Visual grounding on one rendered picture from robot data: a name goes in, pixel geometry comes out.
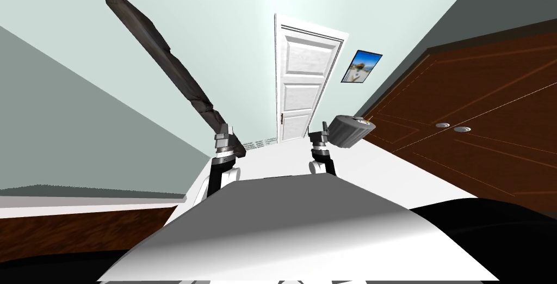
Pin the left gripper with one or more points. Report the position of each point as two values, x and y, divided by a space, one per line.
234 142

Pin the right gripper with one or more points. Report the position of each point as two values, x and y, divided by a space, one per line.
319 137

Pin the grey round knob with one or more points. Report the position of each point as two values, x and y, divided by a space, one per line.
348 131

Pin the white panelled door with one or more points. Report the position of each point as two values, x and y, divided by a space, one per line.
302 84

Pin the framed blue picture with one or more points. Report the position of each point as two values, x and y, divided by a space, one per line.
361 67

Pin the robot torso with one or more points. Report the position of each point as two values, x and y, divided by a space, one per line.
287 231

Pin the dark grey long slab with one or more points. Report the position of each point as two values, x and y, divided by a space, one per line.
167 57

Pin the silver round cupboard knob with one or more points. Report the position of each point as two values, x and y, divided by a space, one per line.
442 124
462 129

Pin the brown wooden cupboard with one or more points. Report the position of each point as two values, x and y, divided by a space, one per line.
491 114

